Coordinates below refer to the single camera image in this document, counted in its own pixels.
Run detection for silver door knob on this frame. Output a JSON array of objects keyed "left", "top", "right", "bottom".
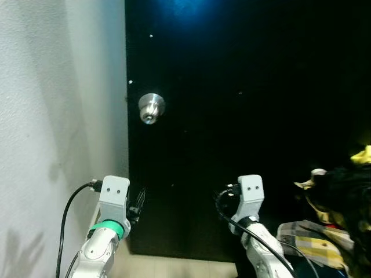
[{"left": 138, "top": 93, "right": 166, "bottom": 125}]

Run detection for cream cloth piece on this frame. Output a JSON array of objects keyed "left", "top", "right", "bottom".
[{"left": 296, "top": 168, "right": 328, "bottom": 189}]

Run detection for black door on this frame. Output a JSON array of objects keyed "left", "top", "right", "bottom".
[{"left": 125, "top": 0, "right": 371, "bottom": 261}]

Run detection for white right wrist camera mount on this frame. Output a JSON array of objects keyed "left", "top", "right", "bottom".
[{"left": 231, "top": 175, "right": 265, "bottom": 232}]

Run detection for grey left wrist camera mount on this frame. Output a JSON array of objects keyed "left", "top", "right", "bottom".
[{"left": 97, "top": 175, "right": 131, "bottom": 232}]

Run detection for yellow grey plaid cloth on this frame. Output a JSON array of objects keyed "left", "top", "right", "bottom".
[{"left": 277, "top": 220, "right": 348, "bottom": 273}]

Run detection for black garment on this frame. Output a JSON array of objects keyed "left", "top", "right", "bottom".
[{"left": 313, "top": 165, "right": 371, "bottom": 232}]

